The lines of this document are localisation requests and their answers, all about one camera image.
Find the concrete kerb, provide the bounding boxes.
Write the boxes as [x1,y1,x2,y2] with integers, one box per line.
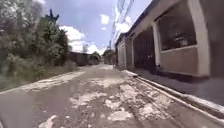
[123,69,224,120]

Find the mass of green trees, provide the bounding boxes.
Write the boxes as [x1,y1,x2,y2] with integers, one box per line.
[0,0,71,79]

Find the overhead wires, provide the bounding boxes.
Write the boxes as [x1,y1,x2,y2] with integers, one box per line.
[109,0,136,48]

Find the grey concrete pavement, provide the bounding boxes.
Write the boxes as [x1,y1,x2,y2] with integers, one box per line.
[132,68,224,107]

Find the beige building with dark gates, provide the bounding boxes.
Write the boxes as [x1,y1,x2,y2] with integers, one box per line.
[114,0,224,80]

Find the dark wall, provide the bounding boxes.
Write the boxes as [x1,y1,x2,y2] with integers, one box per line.
[68,51,101,67]

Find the overgrown grass verge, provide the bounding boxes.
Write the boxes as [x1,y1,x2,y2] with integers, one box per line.
[0,62,81,92]

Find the distant trees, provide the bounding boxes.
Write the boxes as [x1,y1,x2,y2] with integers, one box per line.
[101,48,118,66]

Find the cracked grey asphalt road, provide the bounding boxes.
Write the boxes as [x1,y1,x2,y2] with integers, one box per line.
[0,63,224,128]

